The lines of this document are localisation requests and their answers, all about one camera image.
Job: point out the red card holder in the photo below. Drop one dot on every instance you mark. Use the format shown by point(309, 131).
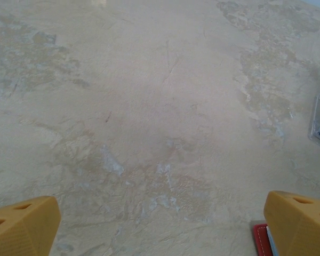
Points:
point(260, 240)

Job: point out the clear acrylic card tray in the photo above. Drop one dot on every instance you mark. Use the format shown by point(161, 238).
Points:
point(316, 112)

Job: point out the light blue credit card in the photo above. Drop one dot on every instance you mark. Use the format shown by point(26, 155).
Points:
point(272, 245)

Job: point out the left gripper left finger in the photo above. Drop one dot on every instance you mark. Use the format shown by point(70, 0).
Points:
point(21, 229)

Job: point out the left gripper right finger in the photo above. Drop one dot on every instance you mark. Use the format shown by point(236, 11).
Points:
point(301, 229)

